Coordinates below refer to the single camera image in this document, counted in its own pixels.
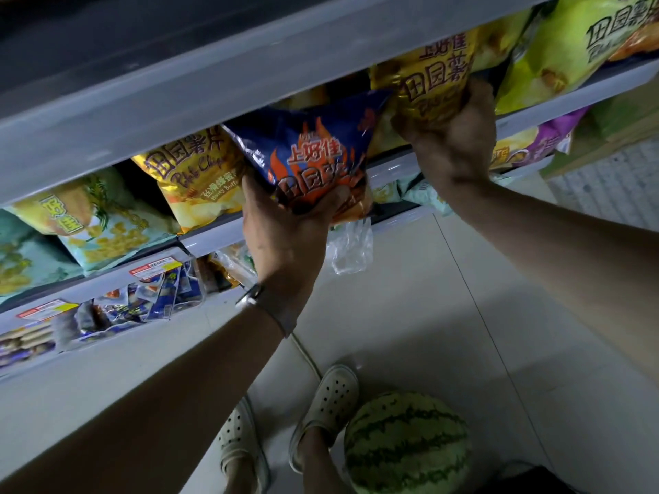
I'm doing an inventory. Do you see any person's white clog shoe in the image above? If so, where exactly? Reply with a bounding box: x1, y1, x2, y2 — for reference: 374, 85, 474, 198
287, 363, 361, 475
215, 395, 273, 493

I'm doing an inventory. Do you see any pale yellow snack bag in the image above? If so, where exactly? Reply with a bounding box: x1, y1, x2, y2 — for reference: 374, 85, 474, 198
473, 10, 534, 73

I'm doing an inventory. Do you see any striped green watermelon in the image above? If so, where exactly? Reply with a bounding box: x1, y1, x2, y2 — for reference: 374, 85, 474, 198
343, 389, 473, 494

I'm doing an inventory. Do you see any person's right white clog shoe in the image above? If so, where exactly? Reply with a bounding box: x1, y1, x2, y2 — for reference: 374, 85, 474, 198
287, 363, 361, 475

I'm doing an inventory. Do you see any person's right leg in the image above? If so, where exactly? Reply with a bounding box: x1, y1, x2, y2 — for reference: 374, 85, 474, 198
296, 426, 356, 494

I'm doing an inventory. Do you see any person's leg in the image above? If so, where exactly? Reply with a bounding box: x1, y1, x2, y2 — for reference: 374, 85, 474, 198
296, 426, 356, 494
224, 455, 258, 494

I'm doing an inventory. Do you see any white floor cord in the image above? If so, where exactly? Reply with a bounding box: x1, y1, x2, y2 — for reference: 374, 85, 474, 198
290, 331, 324, 382

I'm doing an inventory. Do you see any tray of wafer stick packs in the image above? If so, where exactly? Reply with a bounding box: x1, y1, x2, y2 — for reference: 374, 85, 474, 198
0, 321, 58, 379

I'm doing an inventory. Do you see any blue orange-flame chip bag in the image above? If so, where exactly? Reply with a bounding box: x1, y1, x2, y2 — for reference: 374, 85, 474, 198
222, 89, 395, 224

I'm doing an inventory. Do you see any person's left leg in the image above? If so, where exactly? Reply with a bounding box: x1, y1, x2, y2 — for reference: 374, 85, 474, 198
224, 455, 258, 494

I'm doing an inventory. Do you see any person's right hand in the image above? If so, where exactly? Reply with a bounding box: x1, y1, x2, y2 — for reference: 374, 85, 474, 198
391, 76, 498, 189

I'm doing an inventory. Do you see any person's right forearm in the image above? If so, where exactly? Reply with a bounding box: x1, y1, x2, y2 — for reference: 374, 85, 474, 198
437, 172, 659, 386

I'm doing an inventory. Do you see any person's left white clog shoe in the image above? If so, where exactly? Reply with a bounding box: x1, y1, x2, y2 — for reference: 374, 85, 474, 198
215, 395, 273, 493

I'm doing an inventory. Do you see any golden yellow snack bag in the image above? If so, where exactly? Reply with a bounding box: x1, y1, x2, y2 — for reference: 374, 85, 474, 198
130, 126, 249, 236
368, 25, 498, 152

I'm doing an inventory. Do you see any red yellow price tag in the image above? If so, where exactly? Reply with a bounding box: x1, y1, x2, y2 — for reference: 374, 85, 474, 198
127, 258, 185, 283
15, 298, 79, 323

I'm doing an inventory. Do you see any person's left hand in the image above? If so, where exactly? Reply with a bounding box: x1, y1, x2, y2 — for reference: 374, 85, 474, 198
240, 174, 354, 305

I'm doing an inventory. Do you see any grey store shelving unit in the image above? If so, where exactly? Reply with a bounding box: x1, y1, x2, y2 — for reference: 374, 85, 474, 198
0, 0, 659, 386

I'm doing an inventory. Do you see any smartwatch with grey band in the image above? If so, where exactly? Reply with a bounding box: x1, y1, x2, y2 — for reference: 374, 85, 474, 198
235, 282, 301, 339

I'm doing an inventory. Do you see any person's left forearm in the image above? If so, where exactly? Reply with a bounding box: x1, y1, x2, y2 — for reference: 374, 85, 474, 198
0, 303, 289, 494

